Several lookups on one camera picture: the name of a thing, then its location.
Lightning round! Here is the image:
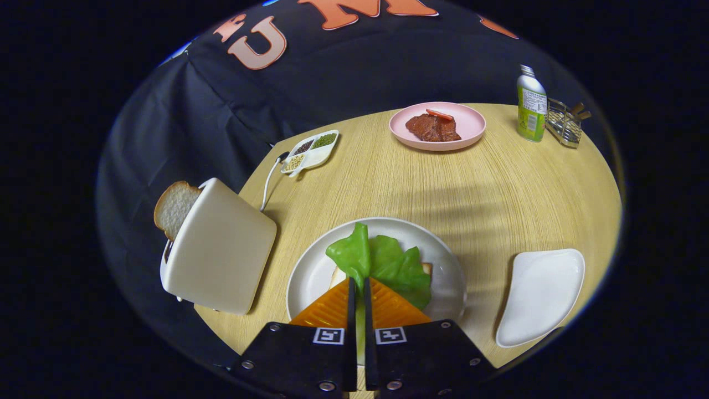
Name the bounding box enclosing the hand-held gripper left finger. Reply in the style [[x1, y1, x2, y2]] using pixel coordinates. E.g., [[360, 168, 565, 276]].
[[230, 277, 358, 399]]

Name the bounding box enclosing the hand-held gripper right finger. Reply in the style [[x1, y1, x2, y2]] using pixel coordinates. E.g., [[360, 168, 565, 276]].
[[363, 277, 496, 399]]

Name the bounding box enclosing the green lettuce leaf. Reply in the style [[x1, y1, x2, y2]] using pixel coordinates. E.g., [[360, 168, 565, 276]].
[[325, 222, 433, 364]]

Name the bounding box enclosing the toasted bread slice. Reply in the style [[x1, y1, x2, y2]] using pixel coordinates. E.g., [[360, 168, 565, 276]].
[[153, 181, 203, 242]]

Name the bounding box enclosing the white bread slice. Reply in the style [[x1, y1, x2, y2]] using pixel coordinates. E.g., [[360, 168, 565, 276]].
[[331, 262, 433, 290]]

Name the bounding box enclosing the white round plate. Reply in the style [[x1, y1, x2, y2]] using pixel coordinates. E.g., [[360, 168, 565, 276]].
[[286, 217, 467, 325]]

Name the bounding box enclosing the cream white toaster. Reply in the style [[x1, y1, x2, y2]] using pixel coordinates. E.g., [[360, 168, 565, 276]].
[[160, 177, 278, 315]]

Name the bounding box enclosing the white curved square plate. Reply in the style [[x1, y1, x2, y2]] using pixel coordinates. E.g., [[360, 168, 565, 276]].
[[495, 248, 586, 349]]

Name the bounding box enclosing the white divided condiment dish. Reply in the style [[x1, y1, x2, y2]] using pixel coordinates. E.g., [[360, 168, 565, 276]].
[[280, 130, 340, 178]]

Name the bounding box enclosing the brown meat slice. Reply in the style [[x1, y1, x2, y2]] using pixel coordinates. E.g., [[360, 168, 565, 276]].
[[405, 113, 462, 142]]

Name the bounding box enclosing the pink round plate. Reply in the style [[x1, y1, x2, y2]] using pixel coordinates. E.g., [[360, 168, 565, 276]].
[[389, 101, 487, 151]]

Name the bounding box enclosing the black backdrop cloth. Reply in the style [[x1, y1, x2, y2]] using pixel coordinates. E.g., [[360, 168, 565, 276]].
[[95, 0, 615, 383]]

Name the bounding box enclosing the green and silver bottle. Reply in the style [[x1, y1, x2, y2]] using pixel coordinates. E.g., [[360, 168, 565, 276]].
[[517, 64, 548, 142]]

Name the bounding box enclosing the white toaster cable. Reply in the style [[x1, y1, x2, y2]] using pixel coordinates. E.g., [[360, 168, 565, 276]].
[[260, 151, 290, 212]]

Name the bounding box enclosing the metal wire basket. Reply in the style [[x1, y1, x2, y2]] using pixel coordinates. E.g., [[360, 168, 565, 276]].
[[546, 98, 592, 149]]

